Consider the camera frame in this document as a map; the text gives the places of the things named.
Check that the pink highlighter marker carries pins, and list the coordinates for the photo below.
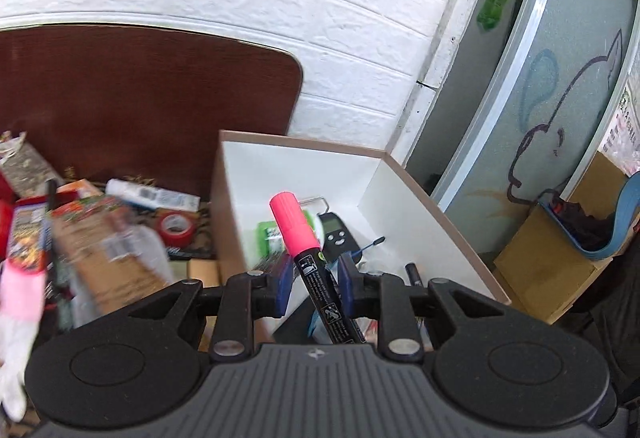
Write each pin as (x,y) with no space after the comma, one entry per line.
(295,228)

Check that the grey crumpled packet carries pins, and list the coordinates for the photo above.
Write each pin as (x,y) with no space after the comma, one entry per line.
(27,168)

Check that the brown cardboard box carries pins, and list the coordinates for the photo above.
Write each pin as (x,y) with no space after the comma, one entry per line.
(540,268)

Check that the black digital hanging scale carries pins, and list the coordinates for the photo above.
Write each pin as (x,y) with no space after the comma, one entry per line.
(339,233)

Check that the green plastic packet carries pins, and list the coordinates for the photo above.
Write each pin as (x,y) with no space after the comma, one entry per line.
(492,5)

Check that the frosted glass cartoon door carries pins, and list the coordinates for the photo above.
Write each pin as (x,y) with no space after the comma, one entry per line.
(565,43)

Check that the small orange box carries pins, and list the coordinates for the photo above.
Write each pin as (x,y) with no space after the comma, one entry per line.
(80,188)

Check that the pink and white cloth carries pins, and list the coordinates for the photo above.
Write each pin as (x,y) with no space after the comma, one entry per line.
(20,308)

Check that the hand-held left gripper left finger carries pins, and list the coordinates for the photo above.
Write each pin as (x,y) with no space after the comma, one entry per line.
(282,288)

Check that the clear plastic bag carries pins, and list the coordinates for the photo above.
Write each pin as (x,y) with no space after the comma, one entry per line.
(147,248)

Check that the black marker pen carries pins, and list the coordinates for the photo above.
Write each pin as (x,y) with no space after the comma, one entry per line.
(414,274)

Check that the white tube with barcode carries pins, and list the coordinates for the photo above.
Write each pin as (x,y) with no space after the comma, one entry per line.
(150,197)

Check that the red snack packet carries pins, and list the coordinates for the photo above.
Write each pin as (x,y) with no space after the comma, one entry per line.
(27,233)

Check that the paper notice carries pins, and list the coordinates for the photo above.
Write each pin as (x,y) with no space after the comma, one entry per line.
(625,128)

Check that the dark cloth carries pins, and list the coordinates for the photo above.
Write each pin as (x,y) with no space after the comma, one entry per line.
(585,225)

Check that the red tape roll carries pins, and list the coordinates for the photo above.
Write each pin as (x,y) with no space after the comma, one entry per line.
(175,228)

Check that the black flat board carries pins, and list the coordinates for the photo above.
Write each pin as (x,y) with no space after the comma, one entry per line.
(519,8)

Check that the small tan cardboard box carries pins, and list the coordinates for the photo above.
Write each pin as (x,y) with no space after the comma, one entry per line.
(202,273)

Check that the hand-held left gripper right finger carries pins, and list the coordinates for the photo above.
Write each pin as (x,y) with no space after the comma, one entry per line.
(347,288)

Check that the brown wooden desktop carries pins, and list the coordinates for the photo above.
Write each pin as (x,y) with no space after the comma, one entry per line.
(150,108)

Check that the white cardboard box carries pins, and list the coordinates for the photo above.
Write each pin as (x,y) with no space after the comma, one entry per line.
(400,198)

